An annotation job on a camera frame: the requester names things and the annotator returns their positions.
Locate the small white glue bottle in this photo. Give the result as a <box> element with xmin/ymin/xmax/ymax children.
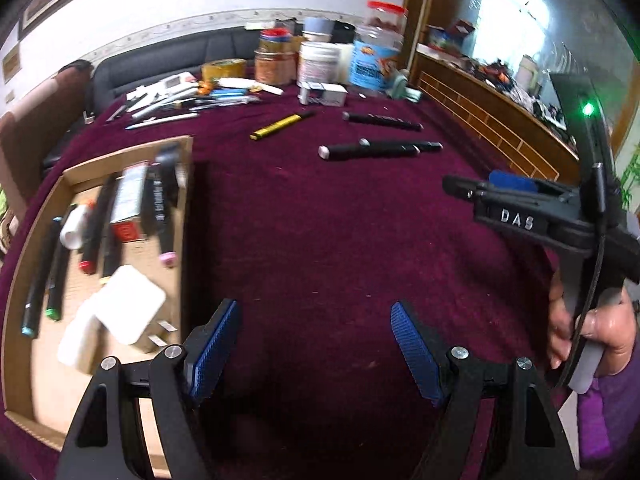
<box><xmin>60</xmin><ymin>199</ymin><xmax>97</xmax><ymax>251</ymax></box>

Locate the black marker red cap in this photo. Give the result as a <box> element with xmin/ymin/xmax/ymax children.
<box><xmin>78</xmin><ymin>180</ymin><xmax>118</xmax><ymax>276</ymax></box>

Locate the person's right hand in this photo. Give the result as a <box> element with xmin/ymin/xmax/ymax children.
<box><xmin>547</xmin><ymin>270</ymin><xmax>640</xmax><ymax>378</ymax></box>

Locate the black tape roll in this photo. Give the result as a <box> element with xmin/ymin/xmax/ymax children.
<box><xmin>152</xmin><ymin>142</ymin><xmax>188</xmax><ymax>211</ymax></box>

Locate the row of assorted pens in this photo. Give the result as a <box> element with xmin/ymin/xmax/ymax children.
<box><xmin>105</xmin><ymin>77</ymin><xmax>286</xmax><ymax>130</ymax></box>

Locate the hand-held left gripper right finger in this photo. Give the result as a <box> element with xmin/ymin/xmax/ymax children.
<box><xmin>390</xmin><ymin>301</ymin><xmax>583</xmax><ymax>480</ymax></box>

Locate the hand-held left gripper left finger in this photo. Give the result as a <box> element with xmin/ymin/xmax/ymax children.
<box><xmin>54</xmin><ymin>298</ymin><xmax>242</xmax><ymax>480</ymax></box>

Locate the yellow highlighter pen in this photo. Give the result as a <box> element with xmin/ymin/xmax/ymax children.
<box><xmin>250</xmin><ymin>111</ymin><xmax>317</xmax><ymax>141</ymax></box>

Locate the colourful cardboard box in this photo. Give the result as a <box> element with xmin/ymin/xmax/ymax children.
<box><xmin>425</xmin><ymin>20</ymin><xmax>476</xmax><ymax>58</ymax></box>

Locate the black sofa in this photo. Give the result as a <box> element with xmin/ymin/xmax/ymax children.
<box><xmin>87</xmin><ymin>25</ymin><xmax>301</xmax><ymax>116</ymax></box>

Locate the white charger plug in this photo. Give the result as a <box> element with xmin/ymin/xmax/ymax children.
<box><xmin>95</xmin><ymin>265</ymin><xmax>179</xmax><ymax>352</ymax></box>

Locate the shallow cardboard box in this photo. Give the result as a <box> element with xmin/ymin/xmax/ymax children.
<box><xmin>0</xmin><ymin>135</ymin><xmax>195</xmax><ymax>478</ymax></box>

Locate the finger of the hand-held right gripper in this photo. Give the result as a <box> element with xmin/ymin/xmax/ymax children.
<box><xmin>442</xmin><ymin>175</ymin><xmax>501</xmax><ymax>202</ymax></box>
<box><xmin>487</xmin><ymin>170</ymin><xmax>573</xmax><ymax>197</ymax></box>

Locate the white digital device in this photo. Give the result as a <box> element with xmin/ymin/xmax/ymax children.
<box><xmin>150</xmin><ymin>73</ymin><xmax>198</xmax><ymax>93</ymax></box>

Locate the white jar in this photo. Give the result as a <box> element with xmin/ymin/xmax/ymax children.
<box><xmin>296</xmin><ymin>41</ymin><xmax>341</xmax><ymax>88</ymax></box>

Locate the black marker pink cap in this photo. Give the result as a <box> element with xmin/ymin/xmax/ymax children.
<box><xmin>145</xmin><ymin>162</ymin><xmax>180</xmax><ymax>268</ymax></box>

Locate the brown leather armchair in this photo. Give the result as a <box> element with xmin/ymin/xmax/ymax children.
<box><xmin>0</xmin><ymin>60</ymin><xmax>96</xmax><ymax>221</ymax></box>

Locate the orange jar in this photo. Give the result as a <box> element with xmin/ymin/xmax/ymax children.
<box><xmin>254</xmin><ymin>49</ymin><xmax>297</xmax><ymax>86</ymax></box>

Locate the wooden cabinet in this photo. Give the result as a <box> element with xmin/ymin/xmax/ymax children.
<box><xmin>412</xmin><ymin>52</ymin><xmax>583</xmax><ymax>181</ymax></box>

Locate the black cable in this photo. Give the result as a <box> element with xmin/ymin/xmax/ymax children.
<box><xmin>552</xmin><ymin>162</ymin><xmax>608</xmax><ymax>388</ymax></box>

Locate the small white box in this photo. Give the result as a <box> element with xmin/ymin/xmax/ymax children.
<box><xmin>298</xmin><ymin>81</ymin><xmax>348</xmax><ymax>107</ymax></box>

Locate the clear jar red lid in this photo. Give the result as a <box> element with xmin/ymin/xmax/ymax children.
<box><xmin>363</xmin><ymin>0</ymin><xmax>409</xmax><ymax>36</ymax></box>

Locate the blue label plastic jar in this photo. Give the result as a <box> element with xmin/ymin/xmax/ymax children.
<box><xmin>349</xmin><ymin>25</ymin><xmax>405</xmax><ymax>92</ymax></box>

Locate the small jar with red lid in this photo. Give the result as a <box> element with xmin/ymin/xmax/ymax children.
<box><xmin>258</xmin><ymin>28</ymin><xmax>293</xmax><ymax>54</ymax></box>

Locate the black container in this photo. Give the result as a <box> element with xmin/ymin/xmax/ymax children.
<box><xmin>331</xmin><ymin>20</ymin><xmax>357</xmax><ymax>45</ymax></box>

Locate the yellow tape roll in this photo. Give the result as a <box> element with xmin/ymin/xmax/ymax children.
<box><xmin>201</xmin><ymin>58</ymin><xmax>248</xmax><ymax>82</ymax></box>

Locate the black marker teal cap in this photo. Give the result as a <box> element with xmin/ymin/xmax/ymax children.
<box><xmin>21</xmin><ymin>216</ymin><xmax>63</xmax><ymax>339</ymax></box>

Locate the black marker grey cap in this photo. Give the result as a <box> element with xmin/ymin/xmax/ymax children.
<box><xmin>318</xmin><ymin>142</ymin><xmax>421</xmax><ymax>162</ymax></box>
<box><xmin>342</xmin><ymin>111</ymin><xmax>425</xmax><ymax>132</ymax></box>
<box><xmin>359</xmin><ymin>138</ymin><xmax>444</xmax><ymax>153</ymax></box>

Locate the clear box with red stamp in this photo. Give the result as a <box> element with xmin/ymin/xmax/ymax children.
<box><xmin>109</xmin><ymin>161</ymin><xmax>151</xmax><ymax>243</ymax></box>

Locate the green tape dispenser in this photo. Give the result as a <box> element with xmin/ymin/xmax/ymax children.
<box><xmin>390</xmin><ymin>68</ymin><xmax>423</xmax><ymax>102</ymax></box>

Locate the person's right forearm purple sleeve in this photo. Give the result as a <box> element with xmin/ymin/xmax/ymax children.
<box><xmin>577</xmin><ymin>375</ymin><xmax>640</xmax><ymax>471</ymax></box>

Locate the bamboo print wall panel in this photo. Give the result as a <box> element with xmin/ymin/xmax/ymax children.
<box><xmin>612</xmin><ymin>145</ymin><xmax>640</xmax><ymax>211</ymax></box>

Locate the black marker green cap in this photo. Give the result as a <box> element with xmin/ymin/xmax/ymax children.
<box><xmin>46</xmin><ymin>203</ymin><xmax>78</xmax><ymax>322</ymax></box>

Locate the pile of small trinkets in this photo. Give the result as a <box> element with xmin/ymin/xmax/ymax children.
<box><xmin>470</xmin><ymin>57</ymin><xmax>571</xmax><ymax>131</ymax></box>

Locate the maroon tablecloth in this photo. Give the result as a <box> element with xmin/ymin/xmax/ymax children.
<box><xmin>0</xmin><ymin>87</ymin><xmax>581</xmax><ymax>480</ymax></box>

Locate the wood framed mirror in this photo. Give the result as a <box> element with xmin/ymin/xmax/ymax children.
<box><xmin>402</xmin><ymin>0</ymin><xmax>640</xmax><ymax>161</ymax></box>

